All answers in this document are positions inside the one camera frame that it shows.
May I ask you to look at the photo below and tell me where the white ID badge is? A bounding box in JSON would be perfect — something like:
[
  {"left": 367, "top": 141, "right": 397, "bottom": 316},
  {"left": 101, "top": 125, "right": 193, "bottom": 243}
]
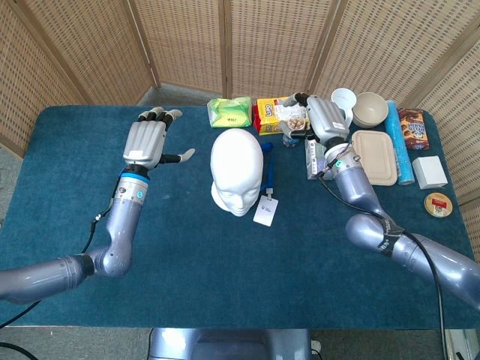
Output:
[{"left": 252, "top": 189, "right": 281, "bottom": 227}]

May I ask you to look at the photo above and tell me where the clear plastic snack jar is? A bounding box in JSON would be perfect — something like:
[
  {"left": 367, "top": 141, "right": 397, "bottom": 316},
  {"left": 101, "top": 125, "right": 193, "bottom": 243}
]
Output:
[{"left": 282, "top": 115, "right": 307, "bottom": 149}]

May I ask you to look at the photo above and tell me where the white square box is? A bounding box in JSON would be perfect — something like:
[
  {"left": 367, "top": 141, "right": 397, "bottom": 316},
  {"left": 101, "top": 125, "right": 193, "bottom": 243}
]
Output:
[{"left": 411, "top": 155, "right": 449, "bottom": 190}]

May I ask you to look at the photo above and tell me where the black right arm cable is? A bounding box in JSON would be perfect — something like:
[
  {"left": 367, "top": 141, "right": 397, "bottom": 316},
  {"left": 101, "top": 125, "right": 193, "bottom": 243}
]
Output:
[{"left": 316, "top": 168, "right": 449, "bottom": 360}]

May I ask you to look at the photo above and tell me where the wicker folding screen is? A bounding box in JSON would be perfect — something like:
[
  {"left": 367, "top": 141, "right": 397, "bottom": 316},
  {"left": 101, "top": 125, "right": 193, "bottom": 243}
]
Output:
[{"left": 0, "top": 0, "right": 480, "bottom": 263}]

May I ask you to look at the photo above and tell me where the beige lidded lunch box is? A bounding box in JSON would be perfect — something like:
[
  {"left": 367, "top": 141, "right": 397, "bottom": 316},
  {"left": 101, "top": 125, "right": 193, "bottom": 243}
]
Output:
[{"left": 351, "top": 130, "right": 398, "bottom": 186}]

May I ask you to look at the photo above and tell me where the round gold tin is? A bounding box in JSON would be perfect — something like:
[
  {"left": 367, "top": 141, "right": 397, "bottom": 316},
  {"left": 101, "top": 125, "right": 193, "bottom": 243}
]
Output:
[{"left": 424, "top": 192, "right": 454, "bottom": 219}]

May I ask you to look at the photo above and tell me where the green snack packet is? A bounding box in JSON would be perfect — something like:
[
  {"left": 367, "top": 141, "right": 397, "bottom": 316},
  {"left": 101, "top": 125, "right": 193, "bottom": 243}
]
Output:
[{"left": 207, "top": 96, "right": 253, "bottom": 129}]

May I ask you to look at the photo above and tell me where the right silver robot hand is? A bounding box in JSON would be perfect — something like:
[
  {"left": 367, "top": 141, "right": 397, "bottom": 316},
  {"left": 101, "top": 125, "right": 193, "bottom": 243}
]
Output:
[{"left": 281, "top": 92, "right": 350, "bottom": 146}]

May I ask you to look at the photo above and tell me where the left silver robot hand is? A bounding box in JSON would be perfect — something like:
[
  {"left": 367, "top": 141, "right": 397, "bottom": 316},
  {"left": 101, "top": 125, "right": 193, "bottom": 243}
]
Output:
[{"left": 122, "top": 106, "right": 196, "bottom": 170}]

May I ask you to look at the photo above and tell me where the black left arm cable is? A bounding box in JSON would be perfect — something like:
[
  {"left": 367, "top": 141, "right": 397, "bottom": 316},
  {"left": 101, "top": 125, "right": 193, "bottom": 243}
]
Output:
[{"left": 0, "top": 194, "right": 116, "bottom": 356}]

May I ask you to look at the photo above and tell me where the blue carpet table cover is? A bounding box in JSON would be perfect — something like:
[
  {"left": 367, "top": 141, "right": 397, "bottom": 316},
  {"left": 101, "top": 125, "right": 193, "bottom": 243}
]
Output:
[{"left": 0, "top": 104, "right": 474, "bottom": 331}]

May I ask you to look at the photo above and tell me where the beige bowl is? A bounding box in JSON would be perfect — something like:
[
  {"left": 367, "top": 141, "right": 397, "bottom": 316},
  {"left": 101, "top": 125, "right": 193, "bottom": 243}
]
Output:
[{"left": 352, "top": 91, "right": 389, "bottom": 129}]

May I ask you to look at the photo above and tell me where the light blue mug white handle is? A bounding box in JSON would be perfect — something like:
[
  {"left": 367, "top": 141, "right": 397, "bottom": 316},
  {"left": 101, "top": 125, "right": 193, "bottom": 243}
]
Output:
[{"left": 331, "top": 88, "right": 358, "bottom": 128}]

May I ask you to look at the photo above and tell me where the pastel tissue multipack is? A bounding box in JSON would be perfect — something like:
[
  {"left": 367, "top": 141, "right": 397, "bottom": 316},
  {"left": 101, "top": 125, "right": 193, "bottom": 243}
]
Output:
[{"left": 304, "top": 137, "right": 337, "bottom": 181}]

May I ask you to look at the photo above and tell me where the white foam mannequin head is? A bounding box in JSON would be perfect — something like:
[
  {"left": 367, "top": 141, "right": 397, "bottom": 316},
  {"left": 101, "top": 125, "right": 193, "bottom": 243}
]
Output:
[{"left": 209, "top": 127, "right": 264, "bottom": 218}]

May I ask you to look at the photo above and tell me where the blue bag roll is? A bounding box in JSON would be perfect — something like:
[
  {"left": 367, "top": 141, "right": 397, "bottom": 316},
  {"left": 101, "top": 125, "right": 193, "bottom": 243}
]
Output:
[{"left": 385, "top": 100, "right": 415, "bottom": 186}]

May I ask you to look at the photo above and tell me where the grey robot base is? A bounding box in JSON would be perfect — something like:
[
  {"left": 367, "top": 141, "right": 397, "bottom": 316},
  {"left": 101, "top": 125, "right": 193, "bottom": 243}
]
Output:
[{"left": 148, "top": 328, "right": 314, "bottom": 360}]

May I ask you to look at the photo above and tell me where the yellow biscuit box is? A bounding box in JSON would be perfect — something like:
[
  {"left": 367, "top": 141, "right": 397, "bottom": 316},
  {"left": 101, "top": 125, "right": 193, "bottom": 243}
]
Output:
[{"left": 253, "top": 94, "right": 311, "bottom": 137}]

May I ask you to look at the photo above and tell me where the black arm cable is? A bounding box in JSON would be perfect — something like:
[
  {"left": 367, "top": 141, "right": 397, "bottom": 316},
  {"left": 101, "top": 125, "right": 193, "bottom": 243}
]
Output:
[
  {"left": 316, "top": 168, "right": 449, "bottom": 360},
  {"left": 0, "top": 194, "right": 116, "bottom": 356}
]

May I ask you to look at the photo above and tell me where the brown cookie box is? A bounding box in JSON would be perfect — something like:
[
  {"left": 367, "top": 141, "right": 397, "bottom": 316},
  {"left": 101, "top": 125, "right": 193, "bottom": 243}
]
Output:
[{"left": 397, "top": 107, "right": 431, "bottom": 152}]

